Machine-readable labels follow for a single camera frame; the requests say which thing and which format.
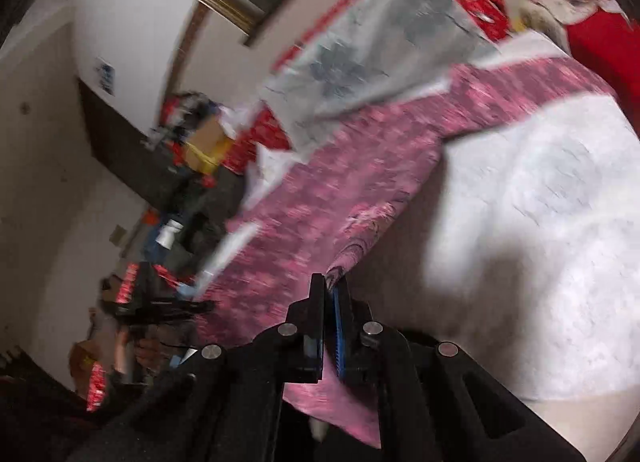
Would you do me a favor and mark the purple pink floral garment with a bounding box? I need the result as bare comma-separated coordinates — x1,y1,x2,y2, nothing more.
193,57,618,449

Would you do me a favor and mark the dark clothes pile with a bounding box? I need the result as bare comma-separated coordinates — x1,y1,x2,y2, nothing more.
98,91,252,393

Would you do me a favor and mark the white bed sheet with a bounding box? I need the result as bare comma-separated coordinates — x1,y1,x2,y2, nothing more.
424,31,640,403

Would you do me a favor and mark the red patterned quilt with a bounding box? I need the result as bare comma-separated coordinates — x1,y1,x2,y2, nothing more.
236,0,509,159

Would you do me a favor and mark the grey floral pillow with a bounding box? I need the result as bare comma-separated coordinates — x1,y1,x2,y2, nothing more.
260,0,495,156

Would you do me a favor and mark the red blanket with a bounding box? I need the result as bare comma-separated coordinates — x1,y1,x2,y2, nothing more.
565,10,640,134

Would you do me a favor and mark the cardboard box with yellow strap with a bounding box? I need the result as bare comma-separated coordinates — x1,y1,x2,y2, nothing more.
183,115,233,175

